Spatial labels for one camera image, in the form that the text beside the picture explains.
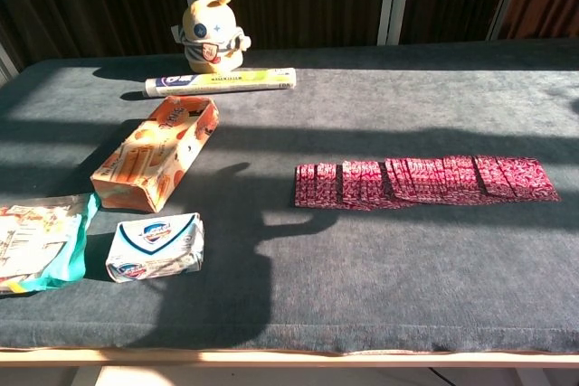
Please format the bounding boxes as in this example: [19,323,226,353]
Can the red patterned cloth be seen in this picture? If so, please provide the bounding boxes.
[293,155,561,212]

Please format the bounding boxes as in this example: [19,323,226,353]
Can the grey table cloth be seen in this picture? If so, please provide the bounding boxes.
[0,38,579,355]

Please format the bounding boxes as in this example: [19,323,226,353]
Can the orange cardboard snack box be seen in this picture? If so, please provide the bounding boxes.
[90,95,221,214]

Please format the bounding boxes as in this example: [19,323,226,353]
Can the white blue soap box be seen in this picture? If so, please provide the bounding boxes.
[105,212,205,284]

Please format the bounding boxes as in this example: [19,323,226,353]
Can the yellow plush toy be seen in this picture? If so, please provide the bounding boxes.
[171,0,252,74]

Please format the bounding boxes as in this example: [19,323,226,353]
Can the wooden table edge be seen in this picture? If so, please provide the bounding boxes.
[0,347,579,369]

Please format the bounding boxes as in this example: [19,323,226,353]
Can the teal edged snack bag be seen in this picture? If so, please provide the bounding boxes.
[0,193,100,295]

